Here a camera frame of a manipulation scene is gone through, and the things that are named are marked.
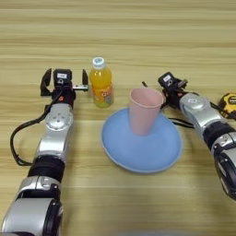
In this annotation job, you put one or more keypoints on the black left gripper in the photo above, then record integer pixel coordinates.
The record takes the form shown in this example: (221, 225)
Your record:
(65, 96)

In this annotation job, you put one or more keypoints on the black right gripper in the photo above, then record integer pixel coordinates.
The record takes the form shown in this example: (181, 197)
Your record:
(173, 95)

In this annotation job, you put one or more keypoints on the orange juice bottle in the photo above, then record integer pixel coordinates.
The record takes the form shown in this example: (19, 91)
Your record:
(101, 89)

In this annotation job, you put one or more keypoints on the thin black pen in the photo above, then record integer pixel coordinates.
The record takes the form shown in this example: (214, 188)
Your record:
(144, 84)

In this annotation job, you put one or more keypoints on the pink plastic cup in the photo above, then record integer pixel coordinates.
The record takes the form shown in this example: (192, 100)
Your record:
(144, 116)

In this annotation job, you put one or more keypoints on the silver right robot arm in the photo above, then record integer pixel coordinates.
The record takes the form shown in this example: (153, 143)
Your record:
(199, 113)

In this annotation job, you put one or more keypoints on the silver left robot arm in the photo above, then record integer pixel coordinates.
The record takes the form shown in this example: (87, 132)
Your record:
(55, 135)

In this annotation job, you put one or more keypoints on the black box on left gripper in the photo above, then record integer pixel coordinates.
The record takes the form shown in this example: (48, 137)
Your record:
(62, 77)

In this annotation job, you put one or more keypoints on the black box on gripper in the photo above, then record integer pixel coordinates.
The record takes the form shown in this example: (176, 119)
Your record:
(167, 80)
(62, 77)

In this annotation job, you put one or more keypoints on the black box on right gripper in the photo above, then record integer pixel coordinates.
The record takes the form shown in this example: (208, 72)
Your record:
(167, 80)

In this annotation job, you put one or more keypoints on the yellow black tape measure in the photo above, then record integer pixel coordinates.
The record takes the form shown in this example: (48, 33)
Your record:
(230, 101)

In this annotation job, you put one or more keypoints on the blue round plate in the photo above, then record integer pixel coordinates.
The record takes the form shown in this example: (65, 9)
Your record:
(141, 153)

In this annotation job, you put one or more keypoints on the grey robot torso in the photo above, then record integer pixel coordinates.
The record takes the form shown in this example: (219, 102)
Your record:
(147, 234)

